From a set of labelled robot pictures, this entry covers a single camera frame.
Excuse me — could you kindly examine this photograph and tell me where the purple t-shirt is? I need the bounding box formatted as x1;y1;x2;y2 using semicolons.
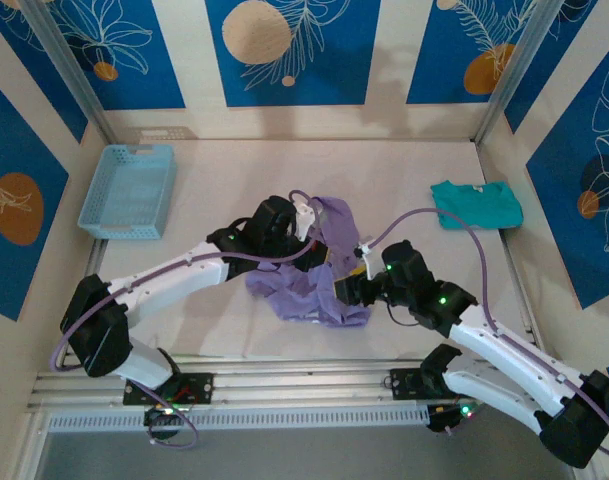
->
244;194;373;329

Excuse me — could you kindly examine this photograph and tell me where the teal folded t-shirt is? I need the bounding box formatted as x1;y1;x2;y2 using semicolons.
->
430;179;524;231

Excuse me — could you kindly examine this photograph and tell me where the light blue plastic basket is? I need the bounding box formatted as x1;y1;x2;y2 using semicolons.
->
77;143;179;241

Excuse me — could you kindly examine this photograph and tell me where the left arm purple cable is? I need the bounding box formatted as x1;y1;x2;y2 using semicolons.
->
51;188;330;449

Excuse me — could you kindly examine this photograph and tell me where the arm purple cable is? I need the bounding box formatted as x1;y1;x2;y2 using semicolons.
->
51;188;330;449
371;207;609;464

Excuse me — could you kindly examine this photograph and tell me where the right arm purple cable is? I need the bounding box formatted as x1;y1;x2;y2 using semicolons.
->
371;207;609;464

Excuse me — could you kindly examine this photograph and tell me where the aluminium mounting rail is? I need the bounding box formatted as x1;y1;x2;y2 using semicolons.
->
26;357;570;416

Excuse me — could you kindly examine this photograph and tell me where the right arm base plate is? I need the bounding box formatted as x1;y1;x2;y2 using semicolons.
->
389;367;483;401

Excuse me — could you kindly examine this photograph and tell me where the white slotted cable duct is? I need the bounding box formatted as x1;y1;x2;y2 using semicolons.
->
46;404;433;431

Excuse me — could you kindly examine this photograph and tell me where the perforated metal bracket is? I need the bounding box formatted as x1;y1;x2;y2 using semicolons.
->
128;125;193;142

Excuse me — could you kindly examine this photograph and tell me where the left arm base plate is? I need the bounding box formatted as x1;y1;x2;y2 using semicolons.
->
122;372;215;406

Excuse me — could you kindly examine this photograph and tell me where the aluminium frame post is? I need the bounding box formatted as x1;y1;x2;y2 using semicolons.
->
471;0;568;146
21;0;118;146

